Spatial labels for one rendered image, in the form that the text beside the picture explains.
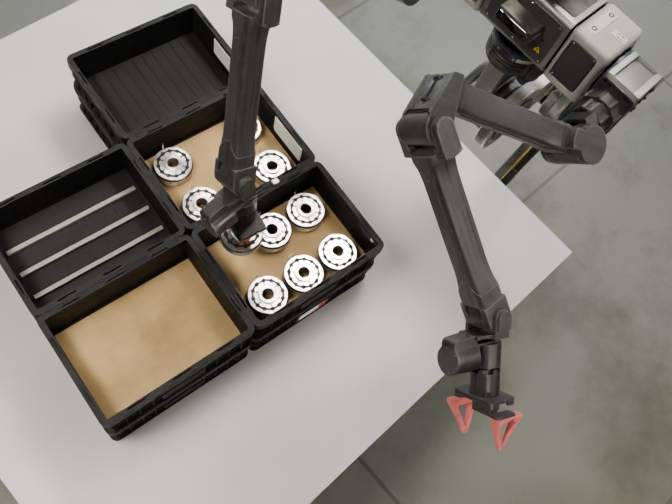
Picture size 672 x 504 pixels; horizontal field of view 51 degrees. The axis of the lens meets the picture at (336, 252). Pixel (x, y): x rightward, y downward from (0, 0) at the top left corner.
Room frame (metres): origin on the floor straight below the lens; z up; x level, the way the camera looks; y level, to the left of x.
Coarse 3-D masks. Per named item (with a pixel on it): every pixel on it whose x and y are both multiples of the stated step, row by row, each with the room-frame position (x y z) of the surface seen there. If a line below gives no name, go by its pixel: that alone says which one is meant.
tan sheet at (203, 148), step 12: (204, 132) 0.99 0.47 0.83; (216, 132) 1.00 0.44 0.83; (264, 132) 1.07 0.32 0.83; (180, 144) 0.92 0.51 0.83; (192, 144) 0.94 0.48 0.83; (204, 144) 0.95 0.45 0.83; (216, 144) 0.97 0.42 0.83; (264, 144) 1.03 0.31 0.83; (276, 144) 1.05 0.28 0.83; (192, 156) 0.90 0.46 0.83; (204, 156) 0.92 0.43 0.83; (216, 156) 0.93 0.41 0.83; (288, 156) 1.03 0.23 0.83; (204, 168) 0.88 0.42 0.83; (192, 180) 0.84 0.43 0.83; (204, 180) 0.85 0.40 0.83; (216, 180) 0.87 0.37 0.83; (168, 192) 0.77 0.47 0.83; (180, 192) 0.79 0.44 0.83; (216, 192) 0.83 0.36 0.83; (180, 204) 0.76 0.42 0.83
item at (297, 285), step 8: (296, 256) 0.74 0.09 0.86; (304, 256) 0.75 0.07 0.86; (288, 264) 0.71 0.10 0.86; (296, 264) 0.72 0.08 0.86; (312, 264) 0.74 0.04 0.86; (288, 272) 0.69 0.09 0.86; (320, 272) 0.73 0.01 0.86; (288, 280) 0.67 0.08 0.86; (296, 280) 0.68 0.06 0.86; (312, 280) 0.70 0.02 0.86; (320, 280) 0.71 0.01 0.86; (296, 288) 0.66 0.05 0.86; (304, 288) 0.67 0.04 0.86
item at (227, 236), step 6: (222, 234) 0.66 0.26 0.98; (228, 234) 0.67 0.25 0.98; (258, 234) 0.70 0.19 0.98; (228, 240) 0.66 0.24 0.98; (234, 240) 0.66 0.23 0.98; (252, 240) 0.68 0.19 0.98; (258, 240) 0.69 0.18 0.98; (228, 246) 0.64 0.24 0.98; (234, 246) 0.65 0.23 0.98; (240, 246) 0.65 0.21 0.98; (246, 246) 0.66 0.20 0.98; (252, 246) 0.67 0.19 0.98
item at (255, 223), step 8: (240, 216) 0.65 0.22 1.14; (248, 216) 0.66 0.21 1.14; (256, 216) 0.69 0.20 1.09; (240, 224) 0.66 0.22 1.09; (248, 224) 0.67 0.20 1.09; (256, 224) 0.68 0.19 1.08; (264, 224) 0.68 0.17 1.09; (240, 232) 0.64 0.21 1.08; (248, 232) 0.65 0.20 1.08; (256, 232) 0.66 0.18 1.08
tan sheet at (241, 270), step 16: (304, 192) 0.94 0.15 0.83; (320, 224) 0.87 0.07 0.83; (336, 224) 0.89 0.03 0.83; (304, 240) 0.81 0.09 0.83; (320, 240) 0.83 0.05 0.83; (352, 240) 0.87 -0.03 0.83; (224, 256) 0.67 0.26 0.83; (240, 256) 0.69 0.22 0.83; (256, 256) 0.71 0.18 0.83; (272, 256) 0.73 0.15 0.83; (288, 256) 0.75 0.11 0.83; (240, 272) 0.65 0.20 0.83; (256, 272) 0.67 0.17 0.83; (272, 272) 0.69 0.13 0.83; (240, 288) 0.61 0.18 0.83
